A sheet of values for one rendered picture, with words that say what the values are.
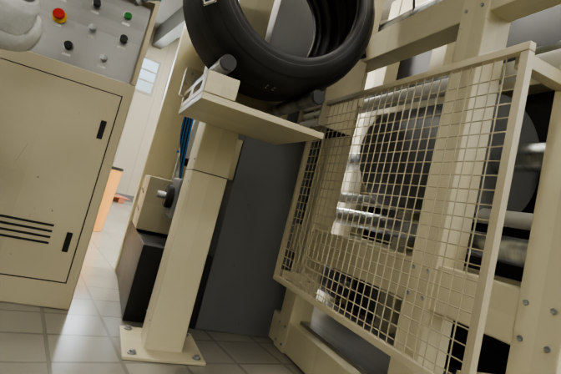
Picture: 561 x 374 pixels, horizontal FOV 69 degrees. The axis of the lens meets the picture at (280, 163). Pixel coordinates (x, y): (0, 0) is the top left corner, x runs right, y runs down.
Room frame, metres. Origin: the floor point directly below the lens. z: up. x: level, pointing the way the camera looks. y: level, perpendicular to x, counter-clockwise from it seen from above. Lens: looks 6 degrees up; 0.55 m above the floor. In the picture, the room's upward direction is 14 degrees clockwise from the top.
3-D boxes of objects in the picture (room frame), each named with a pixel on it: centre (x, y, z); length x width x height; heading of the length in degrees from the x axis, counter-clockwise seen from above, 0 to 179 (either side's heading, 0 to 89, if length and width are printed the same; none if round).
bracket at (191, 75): (1.43, 0.20, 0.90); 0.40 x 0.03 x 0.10; 112
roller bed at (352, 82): (1.61, -0.13, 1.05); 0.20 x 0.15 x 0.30; 22
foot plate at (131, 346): (1.49, 0.25, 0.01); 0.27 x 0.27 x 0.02; 22
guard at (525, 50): (1.18, -0.26, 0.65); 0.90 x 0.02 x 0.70; 22
